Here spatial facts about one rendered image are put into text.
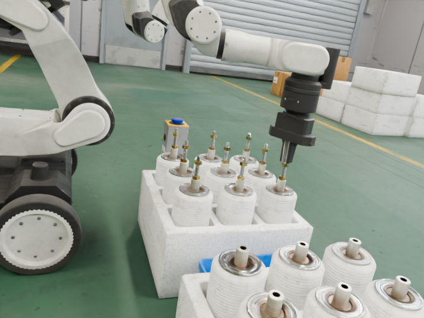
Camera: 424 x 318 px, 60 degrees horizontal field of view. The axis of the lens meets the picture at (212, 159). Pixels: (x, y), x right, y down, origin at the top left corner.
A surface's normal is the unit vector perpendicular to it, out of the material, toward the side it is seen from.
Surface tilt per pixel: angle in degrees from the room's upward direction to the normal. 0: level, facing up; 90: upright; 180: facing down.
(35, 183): 0
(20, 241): 90
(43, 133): 102
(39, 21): 90
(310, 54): 90
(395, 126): 90
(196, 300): 0
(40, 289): 0
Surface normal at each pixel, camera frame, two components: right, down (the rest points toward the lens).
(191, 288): 0.15, -0.94
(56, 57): 0.38, 0.69
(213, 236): 0.31, 0.34
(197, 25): 0.04, 0.26
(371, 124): -0.91, 0.00
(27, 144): -0.07, 0.50
